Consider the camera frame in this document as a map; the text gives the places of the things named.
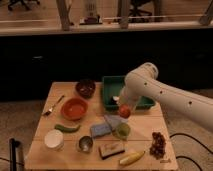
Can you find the orange bowl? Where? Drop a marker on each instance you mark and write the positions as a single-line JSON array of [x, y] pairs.
[[74, 109]]

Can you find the black stand post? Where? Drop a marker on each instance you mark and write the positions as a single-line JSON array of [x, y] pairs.
[[15, 154]]

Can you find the white paper cup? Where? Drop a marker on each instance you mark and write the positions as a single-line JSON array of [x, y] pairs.
[[54, 139]]

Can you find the purple grape bunch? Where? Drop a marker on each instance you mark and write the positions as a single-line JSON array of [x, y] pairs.
[[157, 148]]

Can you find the dark brown bowl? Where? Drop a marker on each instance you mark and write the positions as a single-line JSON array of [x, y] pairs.
[[85, 88]]

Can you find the white handled brush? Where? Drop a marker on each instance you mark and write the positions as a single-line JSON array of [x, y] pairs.
[[114, 99]]

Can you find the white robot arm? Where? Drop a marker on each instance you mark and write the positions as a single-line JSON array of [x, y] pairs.
[[142, 81]]

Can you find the green cucumber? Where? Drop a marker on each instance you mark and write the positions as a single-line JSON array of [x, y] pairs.
[[65, 129]]

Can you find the green plastic tray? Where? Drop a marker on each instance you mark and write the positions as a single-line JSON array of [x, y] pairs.
[[111, 87]]

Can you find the small metal cup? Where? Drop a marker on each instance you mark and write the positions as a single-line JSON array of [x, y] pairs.
[[85, 144]]

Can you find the black office chair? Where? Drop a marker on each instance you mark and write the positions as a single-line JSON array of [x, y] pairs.
[[137, 10]]

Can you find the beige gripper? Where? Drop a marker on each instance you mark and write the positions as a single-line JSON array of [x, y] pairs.
[[129, 107]]

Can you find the brown block eraser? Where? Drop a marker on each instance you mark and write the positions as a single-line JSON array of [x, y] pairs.
[[111, 149]]

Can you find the red apple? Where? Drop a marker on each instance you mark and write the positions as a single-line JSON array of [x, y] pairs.
[[124, 111]]

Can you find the grey cloth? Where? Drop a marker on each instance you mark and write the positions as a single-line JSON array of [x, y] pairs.
[[114, 120]]

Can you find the wooden table leg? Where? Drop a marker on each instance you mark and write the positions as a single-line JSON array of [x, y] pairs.
[[63, 14]]

